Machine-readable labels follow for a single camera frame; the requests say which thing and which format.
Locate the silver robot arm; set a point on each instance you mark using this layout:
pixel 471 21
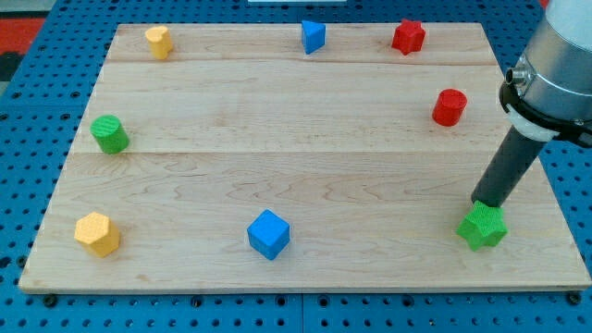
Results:
pixel 547 94

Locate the yellow hexagon block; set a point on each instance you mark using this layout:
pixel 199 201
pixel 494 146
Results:
pixel 97 234

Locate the green star block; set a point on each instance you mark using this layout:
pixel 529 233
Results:
pixel 483 226

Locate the blue cube block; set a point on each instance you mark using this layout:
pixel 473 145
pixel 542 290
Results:
pixel 269 234

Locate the red star block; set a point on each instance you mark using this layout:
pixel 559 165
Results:
pixel 409 36

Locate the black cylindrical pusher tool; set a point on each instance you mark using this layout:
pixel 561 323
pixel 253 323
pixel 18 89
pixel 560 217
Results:
pixel 514 156

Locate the blue triangle block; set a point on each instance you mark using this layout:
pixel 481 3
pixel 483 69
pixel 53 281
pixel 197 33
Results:
pixel 313 36

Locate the red cylinder block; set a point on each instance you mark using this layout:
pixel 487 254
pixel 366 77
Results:
pixel 449 107

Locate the green cylinder block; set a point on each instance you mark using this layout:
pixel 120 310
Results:
pixel 110 135

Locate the wooden board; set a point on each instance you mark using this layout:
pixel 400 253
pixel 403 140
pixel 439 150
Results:
pixel 340 144

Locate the yellow heart block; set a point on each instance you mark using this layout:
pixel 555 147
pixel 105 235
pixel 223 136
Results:
pixel 159 41

